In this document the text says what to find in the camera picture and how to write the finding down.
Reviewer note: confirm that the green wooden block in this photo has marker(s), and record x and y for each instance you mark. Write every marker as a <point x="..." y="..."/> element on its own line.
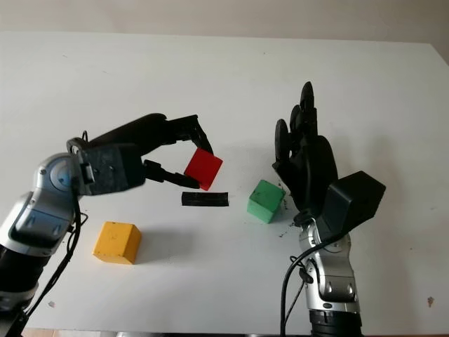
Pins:
<point x="264" y="201"/>

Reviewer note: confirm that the yellow wooden block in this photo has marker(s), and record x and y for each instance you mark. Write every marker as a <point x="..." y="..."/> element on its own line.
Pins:
<point x="114" y="242"/>

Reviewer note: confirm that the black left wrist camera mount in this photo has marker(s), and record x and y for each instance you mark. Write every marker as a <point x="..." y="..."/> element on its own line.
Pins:
<point x="112" y="168"/>

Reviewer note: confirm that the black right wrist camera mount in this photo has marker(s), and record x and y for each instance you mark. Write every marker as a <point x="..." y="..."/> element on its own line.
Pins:
<point x="354" y="200"/>

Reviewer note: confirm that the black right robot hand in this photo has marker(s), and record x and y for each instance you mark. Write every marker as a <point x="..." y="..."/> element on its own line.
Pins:
<point x="312" y="165"/>

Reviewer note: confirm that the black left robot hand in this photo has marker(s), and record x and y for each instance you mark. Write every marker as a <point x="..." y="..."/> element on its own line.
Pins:
<point x="140" y="131"/>

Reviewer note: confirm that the red wooden block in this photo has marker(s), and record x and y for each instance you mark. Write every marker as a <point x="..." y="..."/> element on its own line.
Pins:
<point x="203" y="168"/>

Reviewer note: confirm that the black tape strip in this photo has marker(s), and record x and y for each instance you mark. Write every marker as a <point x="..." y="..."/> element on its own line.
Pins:
<point x="205" y="200"/>

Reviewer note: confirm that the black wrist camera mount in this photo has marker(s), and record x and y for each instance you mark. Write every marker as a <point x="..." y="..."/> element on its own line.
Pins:
<point x="354" y="200"/>
<point x="112" y="168"/>

